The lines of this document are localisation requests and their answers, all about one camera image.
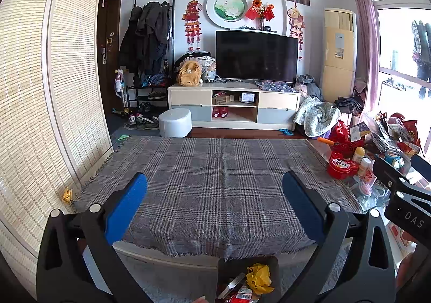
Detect red snack bag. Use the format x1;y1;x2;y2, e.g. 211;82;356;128
224;286;261;303

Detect heap of mixed clothes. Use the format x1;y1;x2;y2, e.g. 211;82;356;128
175;51;217;83

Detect dark hanging coats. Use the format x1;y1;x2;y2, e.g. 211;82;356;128
118;1;172;76

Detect bamboo screen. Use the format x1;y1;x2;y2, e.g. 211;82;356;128
0;0;113;290

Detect vase with flowers and flags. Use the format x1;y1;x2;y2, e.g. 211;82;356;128
244;0;275;31

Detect cream TV cabinet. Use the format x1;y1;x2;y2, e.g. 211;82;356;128
167;80;301;130

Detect pile of snack packets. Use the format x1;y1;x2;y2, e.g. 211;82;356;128
365;111;421;169

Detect floral blanket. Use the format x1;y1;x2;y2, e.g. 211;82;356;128
293;96;341;137

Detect round lotus wall art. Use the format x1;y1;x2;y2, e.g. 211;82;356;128
205;0;253;29

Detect dark clothes pile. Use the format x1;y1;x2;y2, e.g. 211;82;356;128
335;96;366;113

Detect pink curtain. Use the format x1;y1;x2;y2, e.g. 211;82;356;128
347;0;379;112

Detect black flat television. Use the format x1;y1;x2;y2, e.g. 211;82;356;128
215;30;300;84

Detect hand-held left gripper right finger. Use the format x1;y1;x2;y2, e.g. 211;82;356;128
279;170;398;303

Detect dark brown door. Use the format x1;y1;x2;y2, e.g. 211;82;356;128
99;0;122;112

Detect yellow plush backpack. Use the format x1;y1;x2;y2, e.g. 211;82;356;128
176;61;203;86

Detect black coat rack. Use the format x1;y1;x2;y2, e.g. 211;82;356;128
126;0;176;118

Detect white round stool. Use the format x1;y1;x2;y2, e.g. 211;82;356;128
158;108;192;138

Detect blue patterned cloth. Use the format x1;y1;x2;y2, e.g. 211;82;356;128
254;81;293;93

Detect window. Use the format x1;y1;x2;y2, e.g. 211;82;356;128
369;0;431;156

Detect clear plastic bag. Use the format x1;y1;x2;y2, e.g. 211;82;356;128
350;177;388;211

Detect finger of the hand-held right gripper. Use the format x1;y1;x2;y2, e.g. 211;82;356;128
372;157;412;192
411;154;431;176

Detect red plastic basket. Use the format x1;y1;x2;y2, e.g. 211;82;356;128
328;119;359;156

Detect person's right forearm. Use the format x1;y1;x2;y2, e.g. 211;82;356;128
395;249;431;293

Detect black trash bin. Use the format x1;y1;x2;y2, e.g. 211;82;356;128
217;255;281;303

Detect grey clothes pile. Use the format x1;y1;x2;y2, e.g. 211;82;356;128
296;74;324;102

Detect red cartoon round tin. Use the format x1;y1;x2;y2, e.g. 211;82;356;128
328;158;360;179

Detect grey plaid tablecloth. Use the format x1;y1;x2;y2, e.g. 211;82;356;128
72;136;364;258

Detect cream standing air conditioner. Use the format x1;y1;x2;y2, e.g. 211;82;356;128
320;8;357;103

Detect paper tag card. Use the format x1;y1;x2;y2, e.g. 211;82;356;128
350;121;369;140

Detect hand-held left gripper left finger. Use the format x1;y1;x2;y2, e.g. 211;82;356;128
35;172;154;303

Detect yellow paper bag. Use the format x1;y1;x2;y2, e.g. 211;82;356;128
246;263;274;294

